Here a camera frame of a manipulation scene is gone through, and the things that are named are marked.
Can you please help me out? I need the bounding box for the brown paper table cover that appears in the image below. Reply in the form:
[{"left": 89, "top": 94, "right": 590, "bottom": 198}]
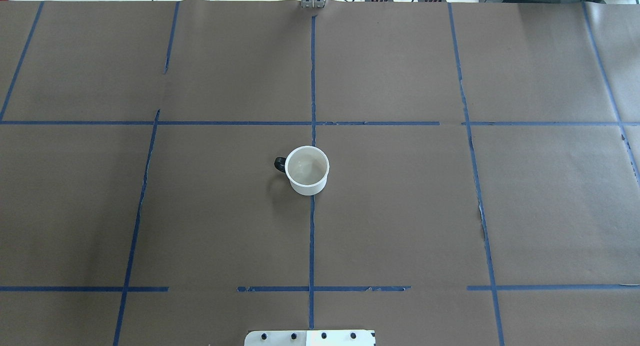
[{"left": 0, "top": 0, "right": 640, "bottom": 345}]

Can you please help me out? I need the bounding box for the white mug black handle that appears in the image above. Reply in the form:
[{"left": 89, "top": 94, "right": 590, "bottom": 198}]
[{"left": 273, "top": 146, "right": 330, "bottom": 196}]

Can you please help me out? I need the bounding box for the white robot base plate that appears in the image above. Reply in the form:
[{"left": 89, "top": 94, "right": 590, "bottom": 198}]
[{"left": 244, "top": 329, "right": 377, "bottom": 345}]

